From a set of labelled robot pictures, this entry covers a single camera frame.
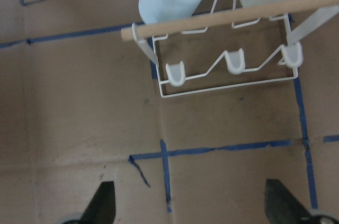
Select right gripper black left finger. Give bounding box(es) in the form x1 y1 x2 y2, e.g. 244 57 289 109
79 181 116 224

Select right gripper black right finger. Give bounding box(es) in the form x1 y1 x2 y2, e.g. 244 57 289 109
265 179 311 223

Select white wire cup rack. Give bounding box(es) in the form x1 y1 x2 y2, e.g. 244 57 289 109
121 0 338 90

